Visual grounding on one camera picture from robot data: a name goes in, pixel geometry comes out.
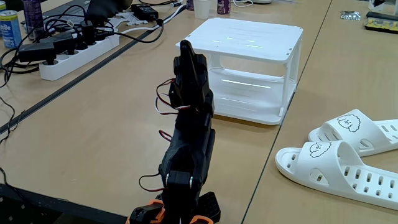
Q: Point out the white slipper with puppy drawing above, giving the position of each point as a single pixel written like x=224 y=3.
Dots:
x=329 y=168
x=351 y=133

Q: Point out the white plastic shoe rack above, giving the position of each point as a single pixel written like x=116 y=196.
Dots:
x=248 y=37

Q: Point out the white paper cup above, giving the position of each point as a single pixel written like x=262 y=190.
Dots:
x=202 y=9

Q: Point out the purple drink can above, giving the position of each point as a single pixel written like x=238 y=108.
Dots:
x=33 y=18
x=224 y=6
x=190 y=3

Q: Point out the black power brick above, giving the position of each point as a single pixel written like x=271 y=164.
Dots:
x=144 y=12

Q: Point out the white flat device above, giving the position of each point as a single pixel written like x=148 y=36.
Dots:
x=262 y=1

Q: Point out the white power strip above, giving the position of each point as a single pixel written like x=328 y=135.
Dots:
x=77 y=59

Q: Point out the black plug adapter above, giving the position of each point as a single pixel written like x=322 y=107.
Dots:
x=35 y=51
x=59 y=42

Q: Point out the silver foil packet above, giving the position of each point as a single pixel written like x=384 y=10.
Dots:
x=350 y=15

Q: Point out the blue drink can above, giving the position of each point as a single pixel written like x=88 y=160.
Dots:
x=11 y=29

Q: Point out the black flat panel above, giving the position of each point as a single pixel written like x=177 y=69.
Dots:
x=46 y=208

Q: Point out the black and yellow box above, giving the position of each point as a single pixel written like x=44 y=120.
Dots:
x=381 y=23

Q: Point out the white box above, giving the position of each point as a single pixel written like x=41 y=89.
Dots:
x=384 y=6

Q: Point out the white printed bracket piece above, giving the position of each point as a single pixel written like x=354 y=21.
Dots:
x=118 y=23
x=136 y=19

